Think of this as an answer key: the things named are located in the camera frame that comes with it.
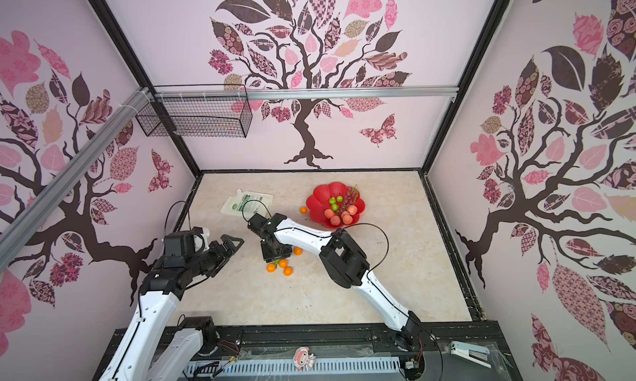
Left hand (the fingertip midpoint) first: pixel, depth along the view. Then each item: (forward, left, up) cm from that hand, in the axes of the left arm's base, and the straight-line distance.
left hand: (238, 252), depth 78 cm
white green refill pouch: (+30, +12, -13) cm, 35 cm away
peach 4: (+18, -37, -9) cm, 42 cm away
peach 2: (+22, -36, -10) cm, 44 cm away
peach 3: (+20, -32, -11) cm, 39 cm away
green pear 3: (+2, -11, -12) cm, 16 cm away
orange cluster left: (0, -9, -12) cm, 15 cm away
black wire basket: (+59, +22, +11) cm, 64 cm away
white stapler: (-26, -71, -11) cm, 76 cm away
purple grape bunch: (+30, -39, -8) cm, 50 cm away
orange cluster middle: (+6, -18, -12) cm, 22 cm away
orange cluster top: (+2, -13, -13) cm, 18 cm away
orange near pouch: (+25, -19, -12) cm, 34 cm away
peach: (+24, -40, -10) cm, 47 cm away
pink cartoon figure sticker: (-28, -22, -10) cm, 36 cm away
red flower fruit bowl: (+30, -26, -12) cm, 42 cm away
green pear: (+31, -32, -12) cm, 46 cm away
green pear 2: (+26, -33, -11) cm, 43 cm away
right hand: (+5, -8, -14) cm, 17 cm away
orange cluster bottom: (-1, -15, -13) cm, 20 cm away
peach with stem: (+23, -30, -11) cm, 39 cm away
